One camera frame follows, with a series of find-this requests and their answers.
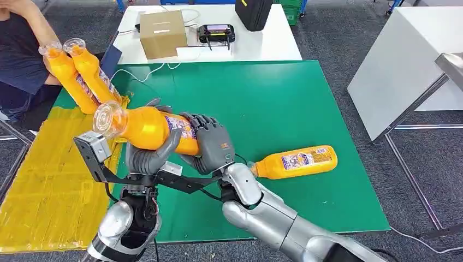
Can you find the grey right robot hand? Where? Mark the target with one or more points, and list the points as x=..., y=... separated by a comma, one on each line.
x=215, y=144

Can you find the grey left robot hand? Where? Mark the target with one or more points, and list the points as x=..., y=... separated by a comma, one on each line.
x=148, y=162

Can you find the orange drink bottle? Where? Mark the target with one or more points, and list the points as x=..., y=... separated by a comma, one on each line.
x=148, y=128
x=92, y=77
x=68, y=83
x=296, y=162

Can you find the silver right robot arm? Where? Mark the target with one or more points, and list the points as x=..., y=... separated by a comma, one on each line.
x=275, y=220

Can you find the green table mat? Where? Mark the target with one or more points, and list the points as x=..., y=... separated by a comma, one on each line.
x=275, y=108

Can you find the yellow sheet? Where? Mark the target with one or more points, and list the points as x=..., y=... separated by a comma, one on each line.
x=43, y=188

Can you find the dark blue flat device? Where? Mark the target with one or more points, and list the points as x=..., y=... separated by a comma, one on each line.
x=110, y=59

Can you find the white table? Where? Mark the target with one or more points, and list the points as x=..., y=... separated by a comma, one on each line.
x=264, y=45

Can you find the black handheld controller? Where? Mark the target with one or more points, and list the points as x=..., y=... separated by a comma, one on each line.
x=216, y=33

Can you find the cardboard box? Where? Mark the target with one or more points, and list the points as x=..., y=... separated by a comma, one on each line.
x=162, y=36

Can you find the black case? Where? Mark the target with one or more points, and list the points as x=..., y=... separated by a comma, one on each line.
x=253, y=14

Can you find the green crate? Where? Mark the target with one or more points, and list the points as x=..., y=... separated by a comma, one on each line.
x=292, y=12

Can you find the blue metal leg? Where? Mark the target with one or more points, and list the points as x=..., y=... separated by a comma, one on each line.
x=393, y=6
x=120, y=5

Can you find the person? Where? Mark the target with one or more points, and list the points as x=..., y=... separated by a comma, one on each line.
x=18, y=61

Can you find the large white tabletop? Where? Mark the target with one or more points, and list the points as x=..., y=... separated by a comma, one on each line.
x=398, y=65

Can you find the steel bench corner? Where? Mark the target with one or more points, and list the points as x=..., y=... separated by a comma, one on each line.
x=452, y=67

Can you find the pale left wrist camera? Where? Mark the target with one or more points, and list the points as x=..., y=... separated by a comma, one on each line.
x=94, y=148

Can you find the grey metal frame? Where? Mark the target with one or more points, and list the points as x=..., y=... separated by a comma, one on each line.
x=16, y=162

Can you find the metal table frame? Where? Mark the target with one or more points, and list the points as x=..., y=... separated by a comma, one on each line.
x=410, y=173

